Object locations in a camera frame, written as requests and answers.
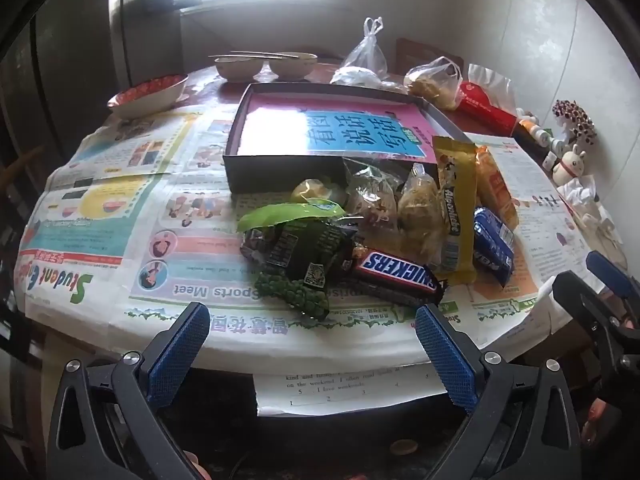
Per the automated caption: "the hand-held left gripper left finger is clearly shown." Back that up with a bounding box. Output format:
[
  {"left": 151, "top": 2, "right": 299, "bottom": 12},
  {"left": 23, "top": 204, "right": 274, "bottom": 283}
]
[{"left": 47, "top": 302, "right": 211, "bottom": 480}]

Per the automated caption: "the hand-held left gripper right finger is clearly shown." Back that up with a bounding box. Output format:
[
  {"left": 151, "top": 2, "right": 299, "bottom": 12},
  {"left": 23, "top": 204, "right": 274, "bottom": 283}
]
[{"left": 415, "top": 304, "right": 583, "bottom": 480}]

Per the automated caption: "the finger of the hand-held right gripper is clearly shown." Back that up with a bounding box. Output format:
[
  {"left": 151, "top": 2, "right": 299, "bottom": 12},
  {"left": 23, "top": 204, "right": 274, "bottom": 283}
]
[
  {"left": 552, "top": 270, "right": 636, "bottom": 346},
  {"left": 586, "top": 251, "right": 640, "bottom": 301}
]

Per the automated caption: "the brown chocolate bar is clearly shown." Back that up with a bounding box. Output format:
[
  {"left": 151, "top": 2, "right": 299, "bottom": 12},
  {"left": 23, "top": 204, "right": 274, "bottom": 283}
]
[{"left": 350, "top": 245, "right": 448, "bottom": 308}]

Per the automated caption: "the blue biscuit packet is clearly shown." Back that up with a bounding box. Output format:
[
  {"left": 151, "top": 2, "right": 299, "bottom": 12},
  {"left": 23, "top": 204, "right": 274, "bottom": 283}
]
[{"left": 472, "top": 206, "right": 516, "bottom": 288}]

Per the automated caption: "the orange snack packet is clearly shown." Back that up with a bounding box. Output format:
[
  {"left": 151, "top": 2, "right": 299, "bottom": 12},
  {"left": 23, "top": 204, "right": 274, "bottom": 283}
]
[{"left": 475, "top": 146, "right": 520, "bottom": 231}]

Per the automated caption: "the shredded pastry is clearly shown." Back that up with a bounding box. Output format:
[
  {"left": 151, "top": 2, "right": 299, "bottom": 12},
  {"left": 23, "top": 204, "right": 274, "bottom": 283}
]
[{"left": 397, "top": 165, "right": 446, "bottom": 261}]

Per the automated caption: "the dark green pea packet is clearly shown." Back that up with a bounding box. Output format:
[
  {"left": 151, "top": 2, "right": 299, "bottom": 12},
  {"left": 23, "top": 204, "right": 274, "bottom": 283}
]
[{"left": 240, "top": 220, "right": 361, "bottom": 318}]

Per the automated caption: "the golden yellow wafer packet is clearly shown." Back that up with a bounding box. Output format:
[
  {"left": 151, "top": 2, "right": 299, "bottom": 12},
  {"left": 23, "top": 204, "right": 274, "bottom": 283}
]
[{"left": 432, "top": 136, "right": 478, "bottom": 286}]

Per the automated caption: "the light green snack packet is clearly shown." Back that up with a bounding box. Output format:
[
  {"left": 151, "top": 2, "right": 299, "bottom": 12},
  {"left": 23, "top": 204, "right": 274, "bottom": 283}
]
[{"left": 237, "top": 199, "right": 351, "bottom": 233}]

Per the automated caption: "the brown cake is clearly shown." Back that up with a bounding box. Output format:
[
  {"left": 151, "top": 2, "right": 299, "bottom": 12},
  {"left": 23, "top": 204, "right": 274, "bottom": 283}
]
[{"left": 342, "top": 157, "right": 406, "bottom": 233}]

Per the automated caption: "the shallow dark cardboard box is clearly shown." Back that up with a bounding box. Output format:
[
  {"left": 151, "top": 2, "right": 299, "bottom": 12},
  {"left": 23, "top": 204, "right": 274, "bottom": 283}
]
[{"left": 222, "top": 81, "right": 468, "bottom": 196}]

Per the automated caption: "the yellow candy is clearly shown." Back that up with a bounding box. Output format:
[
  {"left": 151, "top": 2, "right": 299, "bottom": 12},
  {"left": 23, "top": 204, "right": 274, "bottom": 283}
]
[{"left": 291, "top": 178, "right": 333, "bottom": 206}]

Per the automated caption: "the plastic bag of yellow snacks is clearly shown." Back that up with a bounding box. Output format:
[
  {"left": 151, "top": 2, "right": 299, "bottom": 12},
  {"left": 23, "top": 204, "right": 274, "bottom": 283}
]
[{"left": 404, "top": 56, "right": 463, "bottom": 111}]

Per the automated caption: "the person's right hand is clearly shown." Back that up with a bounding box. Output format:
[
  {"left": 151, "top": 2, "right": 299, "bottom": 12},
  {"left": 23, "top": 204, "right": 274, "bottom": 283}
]
[{"left": 582, "top": 392, "right": 613, "bottom": 448}]

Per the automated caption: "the crumpled white tissue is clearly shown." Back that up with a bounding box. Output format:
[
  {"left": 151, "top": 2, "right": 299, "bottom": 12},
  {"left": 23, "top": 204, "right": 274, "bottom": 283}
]
[{"left": 557, "top": 175, "right": 626, "bottom": 261}]

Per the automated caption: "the newspaper sheet with cartoon figures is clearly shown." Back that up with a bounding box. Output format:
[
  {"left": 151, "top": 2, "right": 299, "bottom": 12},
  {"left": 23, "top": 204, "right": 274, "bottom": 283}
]
[{"left": 465, "top": 132, "right": 593, "bottom": 321}]

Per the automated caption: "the white printed worksheet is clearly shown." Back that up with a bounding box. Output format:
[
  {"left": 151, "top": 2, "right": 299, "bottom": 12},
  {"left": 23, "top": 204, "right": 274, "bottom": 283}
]
[{"left": 252, "top": 366, "right": 451, "bottom": 417}]

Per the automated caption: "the white rabbit figurine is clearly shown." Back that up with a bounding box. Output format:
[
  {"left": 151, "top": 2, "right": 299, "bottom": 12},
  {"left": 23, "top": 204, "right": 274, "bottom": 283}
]
[{"left": 554, "top": 144, "right": 587, "bottom": 183}]

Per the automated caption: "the large colourful newspaper sheet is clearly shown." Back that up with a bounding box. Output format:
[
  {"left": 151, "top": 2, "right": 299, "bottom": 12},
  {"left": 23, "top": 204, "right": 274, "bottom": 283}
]
[{"left": 15, "top": 105, "right": 551, "bottom": 363}]

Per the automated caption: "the brown dotted ornament bouquet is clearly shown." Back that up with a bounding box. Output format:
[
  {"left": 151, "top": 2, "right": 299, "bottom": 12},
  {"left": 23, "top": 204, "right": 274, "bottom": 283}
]
[{"left": 552, "top": 100, "right": 597, "bottom": 147}]

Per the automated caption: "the red paper package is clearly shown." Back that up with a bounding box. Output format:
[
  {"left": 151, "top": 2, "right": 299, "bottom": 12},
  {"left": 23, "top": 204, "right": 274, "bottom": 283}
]
[{"left": 457, "top": 81, "right": 518, "bottom": 136}]

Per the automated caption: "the white paper bag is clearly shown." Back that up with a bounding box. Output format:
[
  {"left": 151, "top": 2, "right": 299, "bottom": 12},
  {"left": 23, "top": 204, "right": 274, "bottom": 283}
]
[{"left": 467, "top": 64, "right": 517, "bottom": 111}]

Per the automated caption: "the curved wooden chair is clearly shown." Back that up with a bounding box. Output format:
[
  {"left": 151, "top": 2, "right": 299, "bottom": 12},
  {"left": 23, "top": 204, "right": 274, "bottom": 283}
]
[{"left": 0, "top": 145, "right": 47, "bottom": 203}]

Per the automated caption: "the pink and blue book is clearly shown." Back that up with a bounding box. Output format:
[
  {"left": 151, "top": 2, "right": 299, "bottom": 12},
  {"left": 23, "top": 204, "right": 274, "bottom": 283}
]
[{"left": 237, "top": 92, "right": 441, "bottom": 165}]

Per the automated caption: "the red patterned bowl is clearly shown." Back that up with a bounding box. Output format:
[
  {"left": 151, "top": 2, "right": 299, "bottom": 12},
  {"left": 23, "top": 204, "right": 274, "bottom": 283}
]
[{"left": 107, "top": 74, "right": 190, "bottom": 120}]

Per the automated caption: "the beige ceramic bowl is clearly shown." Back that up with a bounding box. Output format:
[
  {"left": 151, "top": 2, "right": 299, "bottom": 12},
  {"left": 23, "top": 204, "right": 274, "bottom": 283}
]
[
  {"left": 215, "top": 55, "right": 264, "bottom": 82},
  {"left": 269, "top": 53, "right": 318, "bottom": 81}
]

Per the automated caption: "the clear tied plastic bag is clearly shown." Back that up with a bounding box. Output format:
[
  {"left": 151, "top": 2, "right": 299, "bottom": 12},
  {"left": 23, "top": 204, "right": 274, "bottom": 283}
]
[{"left": 340, "top": 17, "right": 390, "bottom": 78}]

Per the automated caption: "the dark refrigerator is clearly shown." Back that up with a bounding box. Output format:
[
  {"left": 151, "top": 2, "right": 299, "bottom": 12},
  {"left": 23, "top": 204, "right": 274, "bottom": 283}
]
[{"left": 0, "top": 0, "right": 183, "bottom": 171}]

